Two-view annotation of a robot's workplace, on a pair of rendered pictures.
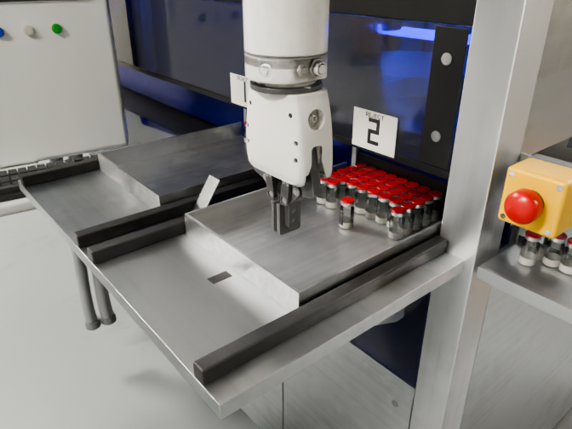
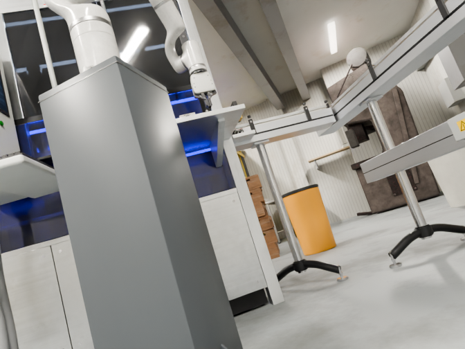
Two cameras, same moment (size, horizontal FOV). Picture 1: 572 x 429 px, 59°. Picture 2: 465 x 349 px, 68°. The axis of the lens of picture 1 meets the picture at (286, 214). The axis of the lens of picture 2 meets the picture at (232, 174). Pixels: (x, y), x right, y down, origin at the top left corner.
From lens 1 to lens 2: 1.64 m
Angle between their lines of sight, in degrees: 72
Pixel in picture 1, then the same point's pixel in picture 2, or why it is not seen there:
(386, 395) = (230, 201)
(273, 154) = (205, 84)
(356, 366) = (214, 203)
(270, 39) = (201, 60)
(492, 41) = not seen: hidden behind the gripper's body
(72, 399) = not seen: outside the picture
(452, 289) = (230, 145)
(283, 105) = (205, 73)
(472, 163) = not seen: hidden behind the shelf
